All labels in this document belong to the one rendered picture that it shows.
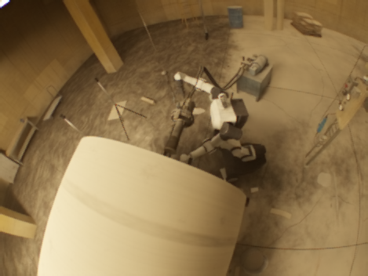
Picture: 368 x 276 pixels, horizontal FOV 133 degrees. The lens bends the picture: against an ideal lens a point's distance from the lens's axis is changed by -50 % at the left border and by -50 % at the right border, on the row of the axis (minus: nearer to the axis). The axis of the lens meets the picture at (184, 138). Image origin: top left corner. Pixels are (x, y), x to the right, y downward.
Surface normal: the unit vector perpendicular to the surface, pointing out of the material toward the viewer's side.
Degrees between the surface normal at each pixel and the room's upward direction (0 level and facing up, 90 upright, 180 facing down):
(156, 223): 29
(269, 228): 0
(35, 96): 90
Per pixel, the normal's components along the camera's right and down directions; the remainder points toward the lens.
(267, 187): -0.24, -0.51
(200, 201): 0.43, -0.30
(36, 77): 0.93, 0.13
